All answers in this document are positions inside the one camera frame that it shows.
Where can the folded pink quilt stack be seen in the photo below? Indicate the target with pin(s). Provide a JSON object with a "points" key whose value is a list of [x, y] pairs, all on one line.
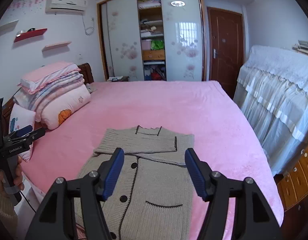
{"points": [[53, 93]]}

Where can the white lace covered furniture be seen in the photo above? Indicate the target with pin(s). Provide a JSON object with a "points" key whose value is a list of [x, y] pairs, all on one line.
{"points": [[272, 93]]}

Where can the sliding door wardrobe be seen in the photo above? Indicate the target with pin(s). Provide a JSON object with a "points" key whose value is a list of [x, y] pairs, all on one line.
{"points": [[147, 40]]}

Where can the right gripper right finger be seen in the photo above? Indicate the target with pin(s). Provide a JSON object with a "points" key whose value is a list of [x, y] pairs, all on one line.
{"points": [[253, 216]]}

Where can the wooden drawer chest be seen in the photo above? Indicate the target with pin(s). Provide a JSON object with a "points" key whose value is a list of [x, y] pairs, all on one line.
{"points": [[294, 186]]}

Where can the brown wooden door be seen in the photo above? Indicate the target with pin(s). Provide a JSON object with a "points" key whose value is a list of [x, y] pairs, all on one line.
{"points": [[227, 47]]}

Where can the dark wooden headboard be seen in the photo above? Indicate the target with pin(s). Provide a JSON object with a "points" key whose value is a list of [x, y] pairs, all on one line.
{"points": [[85, 70]]}

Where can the dark wooden nightstand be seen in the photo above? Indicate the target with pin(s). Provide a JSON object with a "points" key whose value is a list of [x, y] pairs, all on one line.
{"points": [[118, 79]]}

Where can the beige knit sleeve forearm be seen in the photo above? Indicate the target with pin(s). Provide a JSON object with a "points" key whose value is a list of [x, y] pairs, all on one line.
{"points": [[8, 216]]}

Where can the beige knit cardigan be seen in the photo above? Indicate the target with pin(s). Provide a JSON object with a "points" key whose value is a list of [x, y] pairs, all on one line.
{"points": [[153, 195]]}

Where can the stack of books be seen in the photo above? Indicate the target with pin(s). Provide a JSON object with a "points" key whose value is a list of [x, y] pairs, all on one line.
{"points": [[301, 47]]}

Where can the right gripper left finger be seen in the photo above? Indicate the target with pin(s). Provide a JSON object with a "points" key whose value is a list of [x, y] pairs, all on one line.
{"points": [[55, 217]]}

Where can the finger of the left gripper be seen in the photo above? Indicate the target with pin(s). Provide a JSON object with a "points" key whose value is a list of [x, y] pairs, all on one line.
{"points": [[21, 132], [32, 136]]}

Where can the pink wall shelf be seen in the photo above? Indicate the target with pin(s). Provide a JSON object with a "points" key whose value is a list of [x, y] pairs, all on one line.
{"points": [[56, 45]]}

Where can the red wall shelf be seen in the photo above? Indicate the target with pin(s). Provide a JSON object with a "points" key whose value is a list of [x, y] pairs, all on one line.
{"points": [[29, 34]]}

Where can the white pink small pillow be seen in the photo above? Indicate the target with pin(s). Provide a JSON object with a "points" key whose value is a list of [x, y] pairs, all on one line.
{"points": [[20, 118]]}

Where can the white wall shelf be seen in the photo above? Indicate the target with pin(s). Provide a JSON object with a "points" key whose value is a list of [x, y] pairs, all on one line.
{"points": [[8, 26]]}

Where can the white air conditioner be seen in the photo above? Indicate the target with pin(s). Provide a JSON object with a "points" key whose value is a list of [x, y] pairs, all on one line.
{"points": [[67, 6]]}

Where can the pink bed cover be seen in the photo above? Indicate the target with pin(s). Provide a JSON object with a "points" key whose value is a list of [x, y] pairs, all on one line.
{"points": [[223, 137]]}

